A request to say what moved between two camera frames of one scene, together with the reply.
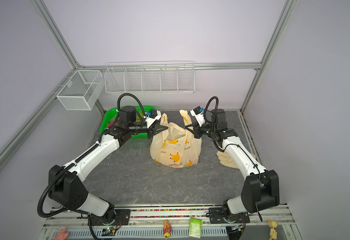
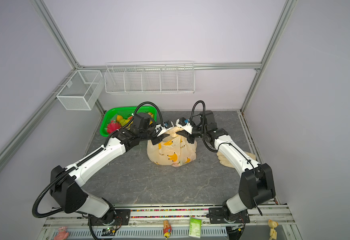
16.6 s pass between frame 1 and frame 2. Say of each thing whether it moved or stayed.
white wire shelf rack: stayed
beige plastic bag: moved
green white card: stayed
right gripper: moved
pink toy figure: stayed
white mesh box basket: stayed
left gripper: moved
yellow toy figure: stayed
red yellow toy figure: stayed
